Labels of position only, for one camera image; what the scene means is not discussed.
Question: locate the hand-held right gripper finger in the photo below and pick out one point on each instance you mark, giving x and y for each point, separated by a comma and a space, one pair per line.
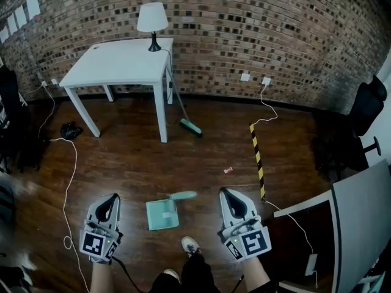
248, 207
225, 212

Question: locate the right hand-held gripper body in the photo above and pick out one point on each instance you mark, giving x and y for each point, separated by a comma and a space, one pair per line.
255, 240

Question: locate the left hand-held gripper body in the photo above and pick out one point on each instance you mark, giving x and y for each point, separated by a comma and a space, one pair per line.
91, 244

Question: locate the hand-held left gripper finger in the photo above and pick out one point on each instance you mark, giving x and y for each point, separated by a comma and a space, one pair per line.
115, 211
92, 207

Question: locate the mint green dustpan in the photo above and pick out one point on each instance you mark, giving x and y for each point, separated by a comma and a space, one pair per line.
159, 217

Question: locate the person's right forearm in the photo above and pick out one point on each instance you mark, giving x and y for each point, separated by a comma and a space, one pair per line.
256, 273

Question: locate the person's left forearm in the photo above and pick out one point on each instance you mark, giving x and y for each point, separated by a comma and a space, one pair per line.
104, 278

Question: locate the yellow black striped floor strip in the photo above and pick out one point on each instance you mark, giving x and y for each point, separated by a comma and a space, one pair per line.
258, 160

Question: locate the dark wooden floor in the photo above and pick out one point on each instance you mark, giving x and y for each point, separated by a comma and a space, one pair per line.
189, 160

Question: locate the black stand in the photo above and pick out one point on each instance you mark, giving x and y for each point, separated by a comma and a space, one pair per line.
12, 117

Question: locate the small red wrapper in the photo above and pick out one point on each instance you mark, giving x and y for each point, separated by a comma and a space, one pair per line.
228, 170

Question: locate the person's white shoe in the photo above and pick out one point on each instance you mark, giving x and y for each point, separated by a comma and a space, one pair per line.
190, 245
172, 275

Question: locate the white power adapter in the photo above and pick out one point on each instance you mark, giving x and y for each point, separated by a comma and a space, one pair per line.
311, 265

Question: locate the person's black trousers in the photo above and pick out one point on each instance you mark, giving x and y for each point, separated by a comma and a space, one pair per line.
195, 276

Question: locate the black plastic bag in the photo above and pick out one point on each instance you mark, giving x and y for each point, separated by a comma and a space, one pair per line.
71, 130

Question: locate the green broom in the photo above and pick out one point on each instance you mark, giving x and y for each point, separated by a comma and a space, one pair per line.
191, 127

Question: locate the white grey desk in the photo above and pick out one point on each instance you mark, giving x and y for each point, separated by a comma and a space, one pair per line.
363, 218

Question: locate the white square table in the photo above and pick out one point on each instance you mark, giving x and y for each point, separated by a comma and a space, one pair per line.
122, 63

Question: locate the black office chair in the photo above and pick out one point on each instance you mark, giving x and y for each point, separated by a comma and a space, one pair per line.
363, 111

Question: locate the white paper sheet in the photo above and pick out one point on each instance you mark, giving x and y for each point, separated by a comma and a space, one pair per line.
33, 6
12, 23
3, 34
21, 16

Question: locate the white shade table lamp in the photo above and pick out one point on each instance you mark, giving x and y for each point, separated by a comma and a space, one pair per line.
151, 17

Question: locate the white wall socket with plug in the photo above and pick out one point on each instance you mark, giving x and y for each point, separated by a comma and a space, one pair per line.
266, 81

